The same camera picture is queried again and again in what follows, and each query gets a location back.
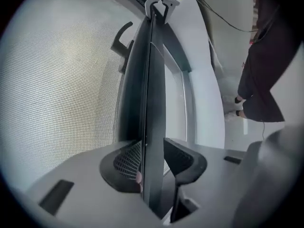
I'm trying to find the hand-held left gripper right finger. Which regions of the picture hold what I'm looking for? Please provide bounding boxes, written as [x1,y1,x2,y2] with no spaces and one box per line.
[163,137,248,228]

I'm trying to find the grey mesh filter screen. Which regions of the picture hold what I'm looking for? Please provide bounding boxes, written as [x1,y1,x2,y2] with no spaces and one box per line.
[0,0,167,218]

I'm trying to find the white panel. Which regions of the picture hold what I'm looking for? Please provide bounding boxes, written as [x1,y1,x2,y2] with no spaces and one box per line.
[189,67,226,149]

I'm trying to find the person's black shorts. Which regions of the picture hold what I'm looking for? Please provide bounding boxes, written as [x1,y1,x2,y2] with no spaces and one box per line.
[237,63,285,123]

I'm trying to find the person's left hand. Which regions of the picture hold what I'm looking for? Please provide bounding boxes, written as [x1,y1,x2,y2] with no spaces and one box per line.
[135,171,143,192]

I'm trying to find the black window frame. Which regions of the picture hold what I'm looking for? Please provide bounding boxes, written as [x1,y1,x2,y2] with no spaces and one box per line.
[116,0,193,175]

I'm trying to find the black window handle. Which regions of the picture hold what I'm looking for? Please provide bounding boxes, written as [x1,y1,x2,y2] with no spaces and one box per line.
[110,21,133,73]

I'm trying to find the person's right white shoe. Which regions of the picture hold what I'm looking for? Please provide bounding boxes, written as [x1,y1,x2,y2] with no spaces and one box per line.
[234,96,246,111]

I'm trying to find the black cable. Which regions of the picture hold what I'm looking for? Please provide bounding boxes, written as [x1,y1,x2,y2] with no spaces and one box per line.
[187,0,258,33]

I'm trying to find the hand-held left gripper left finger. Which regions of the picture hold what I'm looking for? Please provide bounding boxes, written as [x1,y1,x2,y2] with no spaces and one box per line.
[28,140,164,228]

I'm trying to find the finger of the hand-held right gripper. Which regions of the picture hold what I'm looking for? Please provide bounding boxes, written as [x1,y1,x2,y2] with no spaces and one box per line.
[161,0,175,24]
[144,0,156,19]

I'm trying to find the person in black clothes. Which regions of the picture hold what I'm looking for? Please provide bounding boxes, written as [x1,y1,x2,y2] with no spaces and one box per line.
[247,0,304,90]

